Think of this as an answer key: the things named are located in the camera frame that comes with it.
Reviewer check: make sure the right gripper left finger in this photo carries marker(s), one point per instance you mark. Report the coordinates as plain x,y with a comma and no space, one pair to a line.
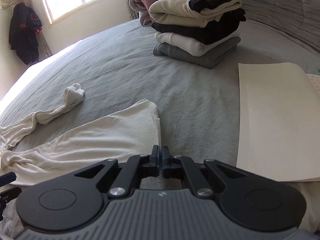
135,169

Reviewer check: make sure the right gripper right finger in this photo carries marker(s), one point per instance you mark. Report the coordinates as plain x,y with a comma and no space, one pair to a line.
187,171

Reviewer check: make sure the blue fingertip of the left gripper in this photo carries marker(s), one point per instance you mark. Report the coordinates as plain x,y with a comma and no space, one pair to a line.
10,194

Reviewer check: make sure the white long-sleeve garment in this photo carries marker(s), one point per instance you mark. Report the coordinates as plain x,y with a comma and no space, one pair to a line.
120,135

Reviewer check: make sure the grey bed sheet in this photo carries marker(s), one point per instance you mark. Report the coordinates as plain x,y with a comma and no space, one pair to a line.
199,111

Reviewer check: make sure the white folded garment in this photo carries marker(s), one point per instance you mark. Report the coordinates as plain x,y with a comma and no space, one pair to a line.
190,45

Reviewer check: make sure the black folded garment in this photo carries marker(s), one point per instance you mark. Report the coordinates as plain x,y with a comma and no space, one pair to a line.
213,31

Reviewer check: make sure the beige folded garment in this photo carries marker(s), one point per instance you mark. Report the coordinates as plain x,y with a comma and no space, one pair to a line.
178,12

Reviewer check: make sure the rolled grey pink quilt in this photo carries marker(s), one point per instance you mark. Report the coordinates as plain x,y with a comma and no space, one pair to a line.
139,7

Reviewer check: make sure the dark hanging jacket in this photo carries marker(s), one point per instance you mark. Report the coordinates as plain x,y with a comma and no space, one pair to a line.
25,25

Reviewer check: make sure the grey quilted headboard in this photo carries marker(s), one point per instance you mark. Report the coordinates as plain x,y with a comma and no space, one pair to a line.
298,18

